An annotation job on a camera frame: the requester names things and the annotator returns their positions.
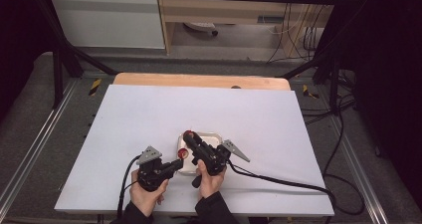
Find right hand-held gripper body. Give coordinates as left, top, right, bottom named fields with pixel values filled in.
left=191, top=138, right=251, bottom=189

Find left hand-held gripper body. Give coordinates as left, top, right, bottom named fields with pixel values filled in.
left=135, top=145, right=177, bottom=192

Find square metal tray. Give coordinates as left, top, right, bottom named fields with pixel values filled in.
left=176, top=130, right=224, bottom=176

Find person's left hand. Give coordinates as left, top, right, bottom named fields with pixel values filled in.
left=128, top=168, right=170, bottom=218

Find person's right hand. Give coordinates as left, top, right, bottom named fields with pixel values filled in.
left=195, top=158, right=228, bottom=200

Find white board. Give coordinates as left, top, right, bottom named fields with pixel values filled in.
left=54, top=84, right=335, bottom=217

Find wooden table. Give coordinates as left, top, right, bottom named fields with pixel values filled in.
left=112, top=72, right=292, bottom=92

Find white chair base with caster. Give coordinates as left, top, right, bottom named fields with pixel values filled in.
left=183, top=21, right=220, bottom=37

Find light wooden desk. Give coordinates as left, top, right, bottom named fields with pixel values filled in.
left=155, top=0, right=336, bottom=59

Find white cabinet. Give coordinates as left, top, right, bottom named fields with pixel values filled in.
left=49, top=0, right=166, bottom=50

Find left hand-held gripper black cable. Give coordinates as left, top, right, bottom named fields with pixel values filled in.
left=115, top=154, right=143, bottom=220

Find hand-held gripper black cable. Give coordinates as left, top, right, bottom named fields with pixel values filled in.
left=226, top=159, right=366, bottom=224
left=115, top=154, right=143, bottom=220

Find right hand-held gripper black cable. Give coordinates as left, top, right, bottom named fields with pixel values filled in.
left=226, top=159, right=366, bottom=224

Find aluminium floor rail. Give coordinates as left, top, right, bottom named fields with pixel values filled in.
left=0, top=79, right=80, bottom=212
left=331, top=117, right=390, bottom=224

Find black floor cables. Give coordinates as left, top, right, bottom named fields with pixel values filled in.
left=300, top=69, right=357, bottom=175

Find bundle of hanging cables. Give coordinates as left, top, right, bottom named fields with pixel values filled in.
left=265, top=0, right=336, bottom=65

